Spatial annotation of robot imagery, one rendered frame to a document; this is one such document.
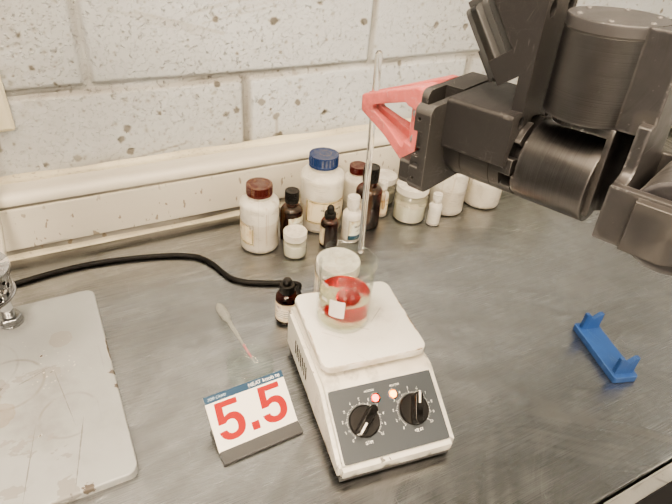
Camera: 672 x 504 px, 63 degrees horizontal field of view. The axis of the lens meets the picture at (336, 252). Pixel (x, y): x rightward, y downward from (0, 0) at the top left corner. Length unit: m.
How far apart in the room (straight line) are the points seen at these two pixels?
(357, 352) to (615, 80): 0.36
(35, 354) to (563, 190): 0.60
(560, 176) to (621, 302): 0.56
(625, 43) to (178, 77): 0.65
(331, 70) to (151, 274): 0.44
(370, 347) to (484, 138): 0.29
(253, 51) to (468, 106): 0.55
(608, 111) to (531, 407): 0.43
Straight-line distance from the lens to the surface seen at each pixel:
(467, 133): 0.39
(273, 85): 0.92
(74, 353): 0.73
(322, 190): 0.86
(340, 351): 0.58
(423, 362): 0.62
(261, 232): 0.83
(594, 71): 0.36
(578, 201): 0.38
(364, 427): 0.56
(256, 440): 0.62
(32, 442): 0.66
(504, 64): 0.38
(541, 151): 0.38
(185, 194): 0.90
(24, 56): 0.84
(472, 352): 0.74
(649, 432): 0.75
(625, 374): 0.79
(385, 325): 0.62
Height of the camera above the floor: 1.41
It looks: 36 degrees down
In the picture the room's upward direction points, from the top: 5 degrees clockwise
